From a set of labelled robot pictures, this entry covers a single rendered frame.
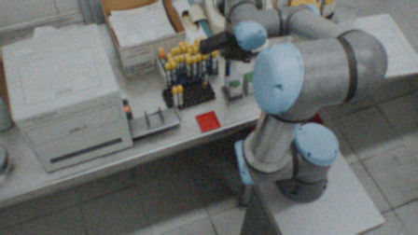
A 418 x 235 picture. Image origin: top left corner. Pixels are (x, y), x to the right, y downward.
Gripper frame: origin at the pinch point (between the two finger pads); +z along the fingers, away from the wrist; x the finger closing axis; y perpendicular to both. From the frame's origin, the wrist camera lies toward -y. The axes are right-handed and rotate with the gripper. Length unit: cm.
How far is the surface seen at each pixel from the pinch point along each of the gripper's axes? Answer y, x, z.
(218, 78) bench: -1.8, 7.3, 12.4
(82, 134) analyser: -41.0, -27.8, -2.5
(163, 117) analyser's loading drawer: -19.2, -15.6, 5.3
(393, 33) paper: 66, 32, 11
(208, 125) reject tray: -4.8, -13.2, 12.2
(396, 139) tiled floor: 103, 40, 100
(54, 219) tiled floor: -80, -16, 100
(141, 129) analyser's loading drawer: -26.4, -18.2, 8.5
